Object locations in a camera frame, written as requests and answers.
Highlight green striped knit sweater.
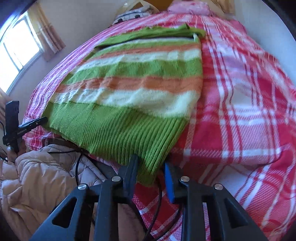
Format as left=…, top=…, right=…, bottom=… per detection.
left=43, top=24, right=206, bottom=186

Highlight beige quilted jacket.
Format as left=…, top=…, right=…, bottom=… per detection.
left=1, top=144, right=147, bottom=240

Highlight red plaid bed cover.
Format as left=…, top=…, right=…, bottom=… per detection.
left=23, top=13, right=295, bottom=240

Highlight beige curtain left window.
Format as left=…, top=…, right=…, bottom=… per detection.
left=27, top=1, right=66, bottom=62

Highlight grey patterned pillow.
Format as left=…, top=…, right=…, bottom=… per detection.
left=112, top=6, right=154, bottom=25

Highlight pink floral pillow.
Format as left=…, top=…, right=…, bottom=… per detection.
left=167, top=1, right=211, bottom=16

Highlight black cable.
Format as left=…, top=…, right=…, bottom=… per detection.
left=47, top=148, right=183, bottom=241

